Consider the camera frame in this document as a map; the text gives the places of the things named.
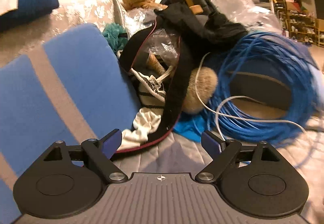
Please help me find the wooden shelf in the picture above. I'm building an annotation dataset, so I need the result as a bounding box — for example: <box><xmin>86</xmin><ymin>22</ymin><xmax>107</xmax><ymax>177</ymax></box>
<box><xmin>274</xmin><ymin>0</ymin><xmax>323</xmax><ymax>47</ymax></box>

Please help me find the dark blue folded cloth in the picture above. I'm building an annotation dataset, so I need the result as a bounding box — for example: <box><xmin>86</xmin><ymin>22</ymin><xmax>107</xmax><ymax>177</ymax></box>
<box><xmin>1</xmin><ymin>0</ymin><xmax>59</xmax><ymax>32</ymax></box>

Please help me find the bright blue cloth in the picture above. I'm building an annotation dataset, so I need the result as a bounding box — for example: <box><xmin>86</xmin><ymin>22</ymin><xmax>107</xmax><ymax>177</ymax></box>
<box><xmin>173</xmin><ymin>112</ymin><xmax>211</xmax><ymax>143</ymax></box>

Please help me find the blue striped cushion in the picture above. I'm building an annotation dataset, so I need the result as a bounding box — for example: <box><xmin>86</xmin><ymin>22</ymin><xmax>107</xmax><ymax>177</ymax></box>
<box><xmin>1</xmin><ymin>24</ymin><xmax>141</xmax><ymax>223</ymax></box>

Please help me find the white cloth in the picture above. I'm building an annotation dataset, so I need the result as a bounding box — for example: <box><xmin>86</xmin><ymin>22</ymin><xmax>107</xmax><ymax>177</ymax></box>
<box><xmin>117</xmin><ymin>107</ymin><xmax>163</xmax><ymax>151</ymax></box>

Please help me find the white cable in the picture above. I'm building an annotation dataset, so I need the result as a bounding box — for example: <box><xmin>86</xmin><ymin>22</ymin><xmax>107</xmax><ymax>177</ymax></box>
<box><xmin>194</xmin><ymin>52</ymin><xmax>307</xmax><ymax>141</ymax></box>

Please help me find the beige fluffy plush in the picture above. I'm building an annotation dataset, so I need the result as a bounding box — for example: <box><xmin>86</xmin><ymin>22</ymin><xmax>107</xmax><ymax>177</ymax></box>
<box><xmin>182</xmin><ymin>67</ymin><xmax>218</xmax><ymax>114</ymax></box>

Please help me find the striped sneaker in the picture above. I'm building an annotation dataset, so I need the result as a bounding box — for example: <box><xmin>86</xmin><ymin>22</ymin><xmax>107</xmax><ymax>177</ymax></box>
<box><xmin>131</xmin><ymin>65</ymin><xmax>175</xmax><ymax>103</ymax></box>

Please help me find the black storage bag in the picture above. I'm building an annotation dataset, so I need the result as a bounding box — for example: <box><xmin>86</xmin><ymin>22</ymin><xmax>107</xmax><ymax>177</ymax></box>
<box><xmin>116</xmin><ymin>22</ymin><xmax>193</xmax><ymax>155</ymax></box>

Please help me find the black jacket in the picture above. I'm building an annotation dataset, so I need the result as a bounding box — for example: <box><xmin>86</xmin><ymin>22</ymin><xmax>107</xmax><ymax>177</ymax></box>
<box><xmin>160</xmin><ymin>0</ymin><xmax>248</xmax><ymax>44</ymax></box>

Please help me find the teal fluffy cloth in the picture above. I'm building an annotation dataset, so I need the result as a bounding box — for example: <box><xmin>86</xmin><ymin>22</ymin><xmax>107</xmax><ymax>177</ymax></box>
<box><xmin>102</xmin><ymin>23</ymin><xmax>128</xmax><ymax>54</ymax></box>

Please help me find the clear plastic bag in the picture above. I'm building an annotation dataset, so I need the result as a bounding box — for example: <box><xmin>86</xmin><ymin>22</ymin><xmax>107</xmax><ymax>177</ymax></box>
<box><xmin>210</xmin><ymin>0</ymin><xmax>282</xmax><ymax>34</ymax></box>

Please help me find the blue coiled cable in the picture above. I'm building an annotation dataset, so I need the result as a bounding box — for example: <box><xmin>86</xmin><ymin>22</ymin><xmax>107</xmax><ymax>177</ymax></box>
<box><xmin>199</xmin><ymin>31</ymin><xmax>320</xmax><ymax>143</ymax></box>

